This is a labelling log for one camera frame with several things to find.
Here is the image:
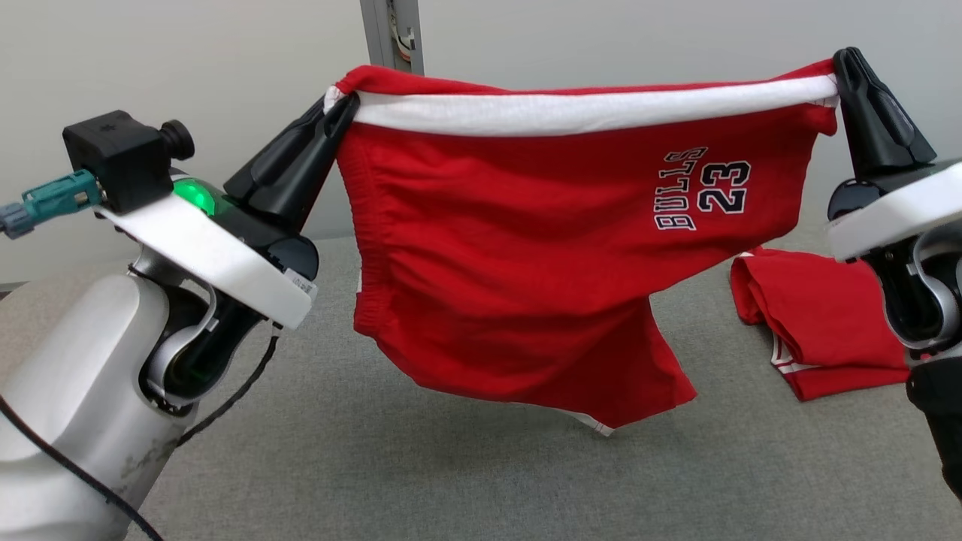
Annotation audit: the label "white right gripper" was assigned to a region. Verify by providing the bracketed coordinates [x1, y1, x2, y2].
[825, 47, 962, 264]

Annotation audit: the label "grey metal post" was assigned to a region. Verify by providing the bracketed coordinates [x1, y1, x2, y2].
[359, 0, 425, 76]

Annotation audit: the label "teal left camera connector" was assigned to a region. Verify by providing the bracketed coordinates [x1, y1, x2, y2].
[0, 169, 102, 240]

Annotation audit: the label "red white-striped shorts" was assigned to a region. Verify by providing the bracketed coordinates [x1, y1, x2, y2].
[325, 59, 840, 437]

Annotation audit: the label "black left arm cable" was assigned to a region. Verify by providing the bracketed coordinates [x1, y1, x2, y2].
[0, 331, 280, 541]

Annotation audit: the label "cables inside post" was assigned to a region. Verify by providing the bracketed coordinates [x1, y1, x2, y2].
[387, 0, 416, 62]

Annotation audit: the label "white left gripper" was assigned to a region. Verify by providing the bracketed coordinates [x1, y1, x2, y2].
[98, 92, 360, 331]

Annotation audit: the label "red white basketball jersey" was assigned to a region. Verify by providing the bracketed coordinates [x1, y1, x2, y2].
[729, 246, 912, 402]

